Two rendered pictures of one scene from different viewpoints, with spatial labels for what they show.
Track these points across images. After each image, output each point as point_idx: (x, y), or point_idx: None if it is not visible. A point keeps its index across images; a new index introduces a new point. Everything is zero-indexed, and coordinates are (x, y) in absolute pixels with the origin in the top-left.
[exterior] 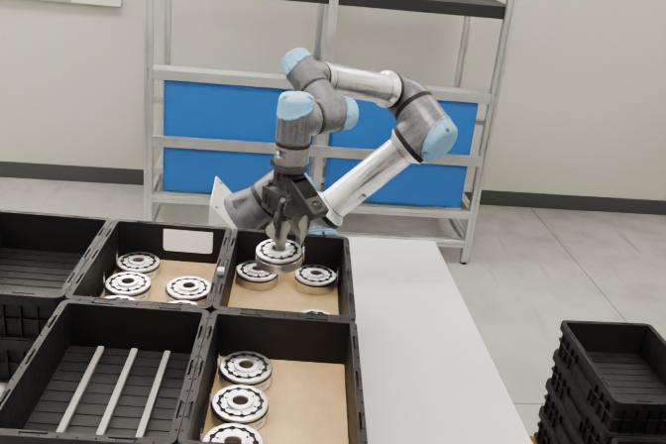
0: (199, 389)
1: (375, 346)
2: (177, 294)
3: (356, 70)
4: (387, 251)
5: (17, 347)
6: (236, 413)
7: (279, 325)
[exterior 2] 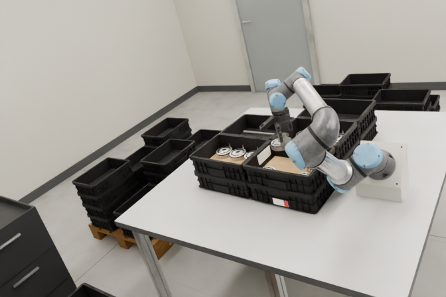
0: (235, 137)
1: (281, 221)
2: None
3: (304, 91)
4: (389, 263)
5: None
6: (233, 151)
7: None
